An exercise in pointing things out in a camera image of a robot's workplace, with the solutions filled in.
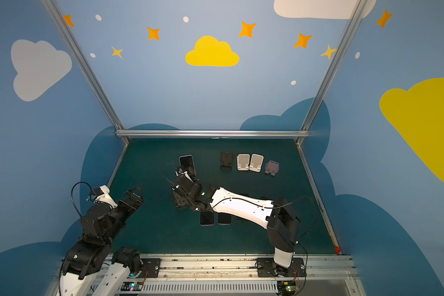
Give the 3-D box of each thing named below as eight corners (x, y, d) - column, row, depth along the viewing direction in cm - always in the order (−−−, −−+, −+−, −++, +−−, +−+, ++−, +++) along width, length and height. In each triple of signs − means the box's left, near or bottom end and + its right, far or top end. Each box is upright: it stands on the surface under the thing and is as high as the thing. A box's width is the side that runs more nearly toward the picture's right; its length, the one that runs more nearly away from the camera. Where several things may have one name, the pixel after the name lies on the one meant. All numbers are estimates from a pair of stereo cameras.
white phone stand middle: (237, 170, 110) (238, 161, 103) (237, 164, 114) (238, 154, 106) (248, 170, 110) (250, 161, 103) (247, 164, 114) (249, 154, 106)
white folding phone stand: (248, 170, 109) (250, 160, 102) (250, 163, 112) (252, 153, 105) (260, 172, 108) (263, 163, 101) (261, 165, 111) (264, 155, 104)
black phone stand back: (220, 169, 109) (220, 160, 102) (220, 161, 113) (220, 151, 107) (232, 169, 109) (233, 160, 102) (231, 161, 114) (232, 152, 107)
